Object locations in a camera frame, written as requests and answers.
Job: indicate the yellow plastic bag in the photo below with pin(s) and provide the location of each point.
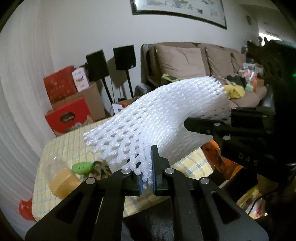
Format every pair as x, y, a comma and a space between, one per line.
249, 199

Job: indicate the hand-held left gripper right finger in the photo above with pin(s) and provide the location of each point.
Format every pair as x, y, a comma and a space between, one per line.
155, 185

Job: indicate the red box with round label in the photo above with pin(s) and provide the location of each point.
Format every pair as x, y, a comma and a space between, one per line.
69, 118

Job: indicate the red plastic stool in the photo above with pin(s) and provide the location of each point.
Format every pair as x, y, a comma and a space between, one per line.
25, 208

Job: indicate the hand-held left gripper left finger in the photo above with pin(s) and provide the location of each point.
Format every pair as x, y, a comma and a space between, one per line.
140, 183

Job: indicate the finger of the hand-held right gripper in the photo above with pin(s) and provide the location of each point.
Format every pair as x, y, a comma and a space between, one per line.
201, 126
247, 118

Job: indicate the medium brown sofa cushion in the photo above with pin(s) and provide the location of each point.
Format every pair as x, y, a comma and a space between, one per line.
219, 62

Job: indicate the clear jar with yellow lid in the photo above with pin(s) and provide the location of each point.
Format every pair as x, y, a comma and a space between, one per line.
64, 183

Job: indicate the large brown sofa cushion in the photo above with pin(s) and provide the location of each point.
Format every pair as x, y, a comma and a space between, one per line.
180, 62

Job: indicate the small brown sofa cushion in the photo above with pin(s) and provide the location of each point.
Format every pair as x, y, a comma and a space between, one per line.
238, 62

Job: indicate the black speaker on stand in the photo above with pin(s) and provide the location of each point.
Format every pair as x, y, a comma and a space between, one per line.
97, 64
123, 58

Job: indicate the brown sofa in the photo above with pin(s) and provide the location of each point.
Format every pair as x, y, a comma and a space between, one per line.
249, 99

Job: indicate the white foam net sheet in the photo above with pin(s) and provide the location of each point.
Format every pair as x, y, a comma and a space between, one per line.
161, 111

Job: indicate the yellow checked blanket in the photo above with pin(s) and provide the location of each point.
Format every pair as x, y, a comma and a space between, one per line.
44, 206

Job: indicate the framed ink painting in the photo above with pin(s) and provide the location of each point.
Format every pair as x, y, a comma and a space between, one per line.
180, 7

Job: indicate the yellow cloth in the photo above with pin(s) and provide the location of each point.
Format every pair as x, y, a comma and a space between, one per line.
235, 91

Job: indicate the small white box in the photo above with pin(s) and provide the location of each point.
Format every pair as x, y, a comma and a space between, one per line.
80, 80

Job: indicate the orange plastic basket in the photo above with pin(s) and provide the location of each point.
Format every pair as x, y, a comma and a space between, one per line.
217, 160

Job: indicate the green black power station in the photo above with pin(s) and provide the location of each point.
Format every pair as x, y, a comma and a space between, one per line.
168, 78

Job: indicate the red patterned gift box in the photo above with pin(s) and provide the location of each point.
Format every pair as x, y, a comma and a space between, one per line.
57, 85

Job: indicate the brown cardboard box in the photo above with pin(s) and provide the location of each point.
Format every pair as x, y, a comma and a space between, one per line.
94, 102

